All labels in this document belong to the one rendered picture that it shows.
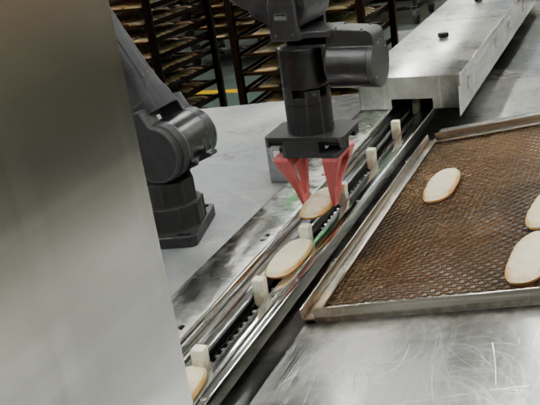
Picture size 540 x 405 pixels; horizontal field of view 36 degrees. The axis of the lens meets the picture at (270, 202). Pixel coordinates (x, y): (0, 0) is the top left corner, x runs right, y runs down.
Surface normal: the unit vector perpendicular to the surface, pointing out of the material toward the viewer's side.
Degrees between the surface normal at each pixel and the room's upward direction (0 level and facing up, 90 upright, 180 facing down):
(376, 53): 90
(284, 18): 90
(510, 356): 10
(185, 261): 0
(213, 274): 0
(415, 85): 90
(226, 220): 0
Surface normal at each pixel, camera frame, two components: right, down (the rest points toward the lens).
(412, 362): -0.30, -0.91
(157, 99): 0.70, -0.40
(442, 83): -0.39, 0.38
